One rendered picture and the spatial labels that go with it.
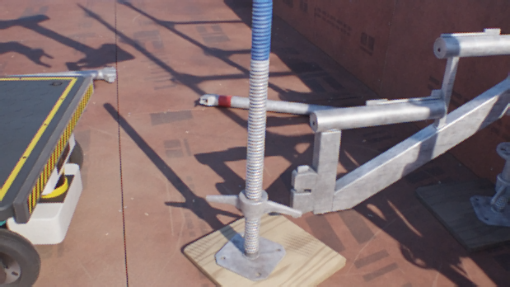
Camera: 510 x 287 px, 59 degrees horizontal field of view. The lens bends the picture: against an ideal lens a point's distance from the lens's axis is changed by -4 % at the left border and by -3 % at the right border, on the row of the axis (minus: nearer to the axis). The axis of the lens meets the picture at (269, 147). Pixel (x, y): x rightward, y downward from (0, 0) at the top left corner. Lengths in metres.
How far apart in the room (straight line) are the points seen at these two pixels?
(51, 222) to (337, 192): 0.70
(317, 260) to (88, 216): 0.67
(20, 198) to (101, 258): 0.38
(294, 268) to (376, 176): 0.31
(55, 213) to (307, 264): 0.64
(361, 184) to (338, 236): 0.22
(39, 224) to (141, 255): 0.26
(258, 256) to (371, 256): 0.31
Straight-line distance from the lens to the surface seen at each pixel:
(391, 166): 1.20
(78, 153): 1.52
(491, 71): 1.72
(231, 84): 2.30
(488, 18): 1.73
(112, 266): 1.25
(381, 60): 2.30
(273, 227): 1.32
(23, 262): 1.15
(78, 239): 1.36
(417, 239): 1.40
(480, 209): 1.57
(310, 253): 1.25
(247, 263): 1.19
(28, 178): 1.03
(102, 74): 2.38
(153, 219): 1.38
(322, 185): 1.13
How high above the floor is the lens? 0.84
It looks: 29 degrees down
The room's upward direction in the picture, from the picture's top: 4 degrees clockwise
